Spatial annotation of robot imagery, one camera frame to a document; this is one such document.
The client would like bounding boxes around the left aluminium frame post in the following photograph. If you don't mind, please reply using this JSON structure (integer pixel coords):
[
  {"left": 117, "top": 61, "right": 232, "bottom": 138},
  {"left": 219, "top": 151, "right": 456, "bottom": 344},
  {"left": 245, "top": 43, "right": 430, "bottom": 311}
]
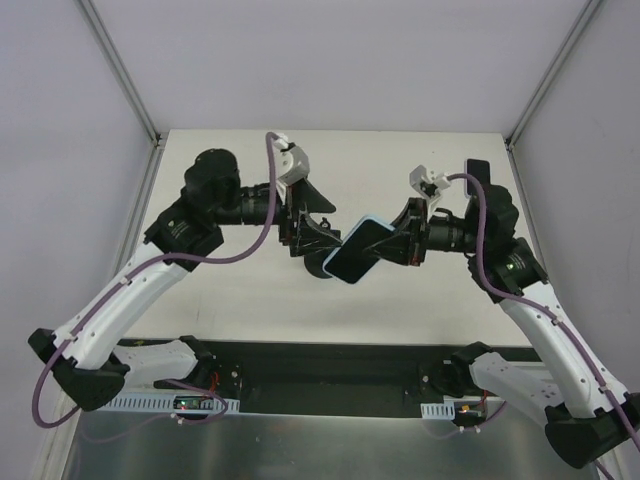
[{"left": 74, "top": 0, "right": 162, "bottom": 146}]

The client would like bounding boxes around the right white slotted cable duct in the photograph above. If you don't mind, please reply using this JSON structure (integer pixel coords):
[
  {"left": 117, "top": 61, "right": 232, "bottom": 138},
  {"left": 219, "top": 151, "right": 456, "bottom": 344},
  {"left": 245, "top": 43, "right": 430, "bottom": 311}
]
[{"left": 420, "top": 401, "right": 456, "bottom": 421}]

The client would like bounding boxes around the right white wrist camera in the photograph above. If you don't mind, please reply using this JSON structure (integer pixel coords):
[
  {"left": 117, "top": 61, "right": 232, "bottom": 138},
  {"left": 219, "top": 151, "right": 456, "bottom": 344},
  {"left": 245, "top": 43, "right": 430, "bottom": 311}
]
[{"left": 409, "top": 165, "right": 451, "bottom": 216}]

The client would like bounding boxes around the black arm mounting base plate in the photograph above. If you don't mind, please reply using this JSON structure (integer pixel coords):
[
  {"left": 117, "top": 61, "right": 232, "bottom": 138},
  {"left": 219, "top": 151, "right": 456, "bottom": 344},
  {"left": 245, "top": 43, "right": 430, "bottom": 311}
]
[{"left": 153, "top": 340, "right": 546, "bottom": 416}]

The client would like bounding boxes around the black phone lavender case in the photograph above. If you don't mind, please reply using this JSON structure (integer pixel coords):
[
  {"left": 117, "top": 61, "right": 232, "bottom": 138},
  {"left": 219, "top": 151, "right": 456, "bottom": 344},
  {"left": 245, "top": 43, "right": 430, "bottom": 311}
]
[{"left": 464, "top": 158, "right": 491, "bottom": 198}]

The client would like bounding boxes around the black phone blue case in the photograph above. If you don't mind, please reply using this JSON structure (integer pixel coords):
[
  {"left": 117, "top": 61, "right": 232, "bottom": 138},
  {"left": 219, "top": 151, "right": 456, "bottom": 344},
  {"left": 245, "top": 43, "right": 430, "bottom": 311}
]
[{"left": 322, "top": 215, "right": 394, "bottom": 285}]

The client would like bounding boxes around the right aluminium frame post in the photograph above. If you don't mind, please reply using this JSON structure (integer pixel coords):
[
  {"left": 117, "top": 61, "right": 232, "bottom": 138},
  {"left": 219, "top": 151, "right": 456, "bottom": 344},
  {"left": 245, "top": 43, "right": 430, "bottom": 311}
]
[{"left": 505, "top": 0, "right": 606, "bottom": 152}]

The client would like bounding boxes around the left white slotted cable duct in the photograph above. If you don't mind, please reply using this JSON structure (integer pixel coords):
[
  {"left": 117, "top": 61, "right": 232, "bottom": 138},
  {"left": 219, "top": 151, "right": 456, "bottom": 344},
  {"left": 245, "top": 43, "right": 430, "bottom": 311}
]
[{"left": 100, "top": 392, "right": 240, "bottom": 415}]

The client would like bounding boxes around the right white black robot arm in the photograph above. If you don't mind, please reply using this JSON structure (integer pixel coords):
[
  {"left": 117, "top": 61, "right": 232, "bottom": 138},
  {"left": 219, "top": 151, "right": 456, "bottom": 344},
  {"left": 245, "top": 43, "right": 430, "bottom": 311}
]
[{"left": 363, "top": 180, "right": 639, "bottom": 468}]

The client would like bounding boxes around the black phone stand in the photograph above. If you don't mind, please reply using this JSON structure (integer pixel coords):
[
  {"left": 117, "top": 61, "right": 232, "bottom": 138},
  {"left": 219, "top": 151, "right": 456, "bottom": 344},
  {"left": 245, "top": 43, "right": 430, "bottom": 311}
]
[{"left": 304, "top": 217, "right": 341, "bottom": 280}]

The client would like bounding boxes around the aluminium frame post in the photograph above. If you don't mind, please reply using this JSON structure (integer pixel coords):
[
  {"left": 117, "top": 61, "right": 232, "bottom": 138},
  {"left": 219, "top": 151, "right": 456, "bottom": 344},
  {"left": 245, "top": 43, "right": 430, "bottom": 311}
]
[
  {"left": 74, "top": 0, "right": 162, "bottom": 146},
  {"left": 505, "top": 0, "right": 606, "bottom": 152}
]

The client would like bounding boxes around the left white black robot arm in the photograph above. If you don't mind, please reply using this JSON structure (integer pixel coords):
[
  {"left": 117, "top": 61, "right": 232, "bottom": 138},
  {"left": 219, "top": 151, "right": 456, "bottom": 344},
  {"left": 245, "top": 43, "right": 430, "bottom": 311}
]
[{"left": 28, "top": 140, "right": 340, "bottom": 411}]

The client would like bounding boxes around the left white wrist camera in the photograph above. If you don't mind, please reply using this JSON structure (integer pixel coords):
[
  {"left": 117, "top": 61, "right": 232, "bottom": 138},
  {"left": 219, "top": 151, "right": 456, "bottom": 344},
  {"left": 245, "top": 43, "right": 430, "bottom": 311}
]
[{"left": 273, "top": 134, "right": 310, "bottom": 187}]

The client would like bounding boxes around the white slotted cable duct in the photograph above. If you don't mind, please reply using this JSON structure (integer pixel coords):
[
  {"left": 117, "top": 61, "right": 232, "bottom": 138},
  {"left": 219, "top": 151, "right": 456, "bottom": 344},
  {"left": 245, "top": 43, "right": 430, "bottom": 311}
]
[
  {"left": 420, "top": 401, "right": 456, "bottom": 421},
  {"left": 100, "top": 392, "right": 240, "bottom": 415}
]

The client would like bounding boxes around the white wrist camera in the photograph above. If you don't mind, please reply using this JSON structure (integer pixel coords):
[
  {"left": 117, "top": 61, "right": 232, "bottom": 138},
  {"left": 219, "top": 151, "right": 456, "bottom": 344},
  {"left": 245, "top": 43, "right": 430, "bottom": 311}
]
[
  {"left": 409, "top": 165, "right": 451, "bottom": 216},
  {"left": 273, "top": 134, "right": 310, "bottom": 187}
]

